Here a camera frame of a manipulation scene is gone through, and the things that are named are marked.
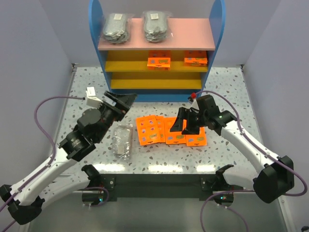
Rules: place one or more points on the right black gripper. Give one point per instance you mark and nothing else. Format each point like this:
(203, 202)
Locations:
(192, 118)

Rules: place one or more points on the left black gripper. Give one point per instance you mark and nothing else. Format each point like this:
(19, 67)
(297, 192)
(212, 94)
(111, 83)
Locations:
(116, 105)

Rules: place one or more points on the silver scrubber pack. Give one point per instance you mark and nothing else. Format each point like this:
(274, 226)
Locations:
(122, 141)
(156, 26)
(117, 28)

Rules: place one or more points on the orange sponge pack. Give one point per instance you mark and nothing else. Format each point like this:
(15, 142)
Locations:
(159, 60)
(196, 140)
(148, 131)
(195, 58)
(172, 138)

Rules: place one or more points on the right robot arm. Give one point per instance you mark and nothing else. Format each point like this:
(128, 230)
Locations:
(273, 177)

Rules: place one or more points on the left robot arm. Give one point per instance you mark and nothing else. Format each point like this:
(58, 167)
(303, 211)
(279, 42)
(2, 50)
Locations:
(26, 199)

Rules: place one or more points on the blue shelf unit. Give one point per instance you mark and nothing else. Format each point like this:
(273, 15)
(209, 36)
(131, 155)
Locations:
(124, 65)

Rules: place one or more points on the orange sponge pack on shelf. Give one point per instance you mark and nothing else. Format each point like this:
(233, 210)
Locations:
(195, 58)

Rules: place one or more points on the orange sponge pack hidden middle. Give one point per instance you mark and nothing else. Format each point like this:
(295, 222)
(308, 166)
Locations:
(161, 127)

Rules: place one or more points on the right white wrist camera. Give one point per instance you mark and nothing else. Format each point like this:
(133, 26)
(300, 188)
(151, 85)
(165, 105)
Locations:
(193, 103)

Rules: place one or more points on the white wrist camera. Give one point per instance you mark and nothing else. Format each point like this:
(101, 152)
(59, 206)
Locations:
(193, 103)
(91, 99)

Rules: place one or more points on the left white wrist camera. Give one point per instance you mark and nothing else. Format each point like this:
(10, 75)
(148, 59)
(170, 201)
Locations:
(91, 99)

